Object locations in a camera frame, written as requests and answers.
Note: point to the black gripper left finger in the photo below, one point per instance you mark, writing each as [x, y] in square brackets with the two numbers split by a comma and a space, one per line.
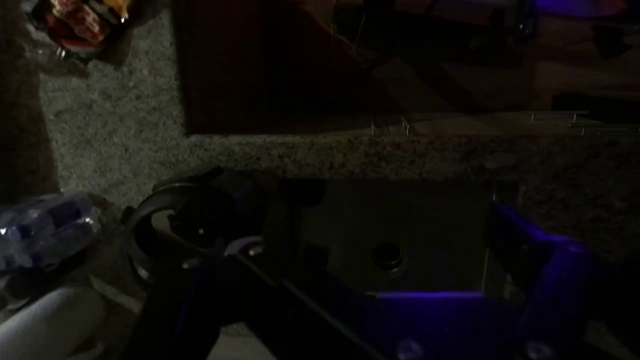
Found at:
[281, 220]

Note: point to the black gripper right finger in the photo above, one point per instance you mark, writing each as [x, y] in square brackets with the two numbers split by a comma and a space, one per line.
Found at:
[562, 286]

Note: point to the steel kitchen sink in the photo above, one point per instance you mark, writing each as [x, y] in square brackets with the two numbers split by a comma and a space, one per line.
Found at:
[400, 226]

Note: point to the white paper towel roll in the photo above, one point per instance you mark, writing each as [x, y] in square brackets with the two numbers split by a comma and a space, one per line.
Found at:
[47, 326]

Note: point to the red orange snack bag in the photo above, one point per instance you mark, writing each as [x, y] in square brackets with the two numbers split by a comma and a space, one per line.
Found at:
[80, 26]

